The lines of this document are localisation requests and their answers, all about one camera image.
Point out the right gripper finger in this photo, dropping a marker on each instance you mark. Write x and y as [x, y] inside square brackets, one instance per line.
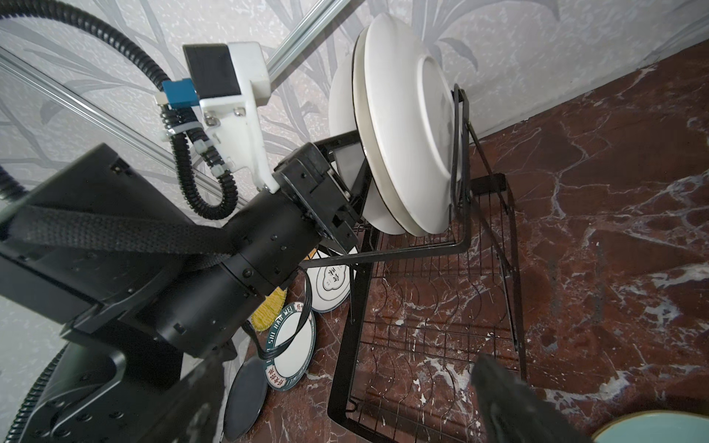
[511, 411]

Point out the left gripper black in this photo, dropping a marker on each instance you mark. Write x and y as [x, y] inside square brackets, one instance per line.
[307, 176]

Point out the white plate cloud emblem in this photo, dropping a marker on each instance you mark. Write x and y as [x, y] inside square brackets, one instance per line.
[331, 285]

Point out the sunburst plate teal rim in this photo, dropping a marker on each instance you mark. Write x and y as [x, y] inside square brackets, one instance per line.
[371, 146]

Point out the cream plate with plum blossoms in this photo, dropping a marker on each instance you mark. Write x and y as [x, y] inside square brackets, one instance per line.
[412, 111]

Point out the black wire dish rack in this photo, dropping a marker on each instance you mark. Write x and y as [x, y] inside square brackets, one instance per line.
[425, 308]

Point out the light green flower plate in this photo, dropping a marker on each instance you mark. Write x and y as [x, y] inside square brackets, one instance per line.
[655, 427]

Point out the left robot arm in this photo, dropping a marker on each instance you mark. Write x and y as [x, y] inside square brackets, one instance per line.
[137, 285]

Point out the yellow-green round plate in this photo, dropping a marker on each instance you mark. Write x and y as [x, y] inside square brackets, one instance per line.
[266, 314]

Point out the white plate dark green rim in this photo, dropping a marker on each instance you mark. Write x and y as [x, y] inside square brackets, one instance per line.
[284, 371]

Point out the dark blue plate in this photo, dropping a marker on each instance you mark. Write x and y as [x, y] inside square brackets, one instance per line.
[245, 400]

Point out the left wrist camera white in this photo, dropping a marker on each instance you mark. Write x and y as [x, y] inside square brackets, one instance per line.
[232, 120]

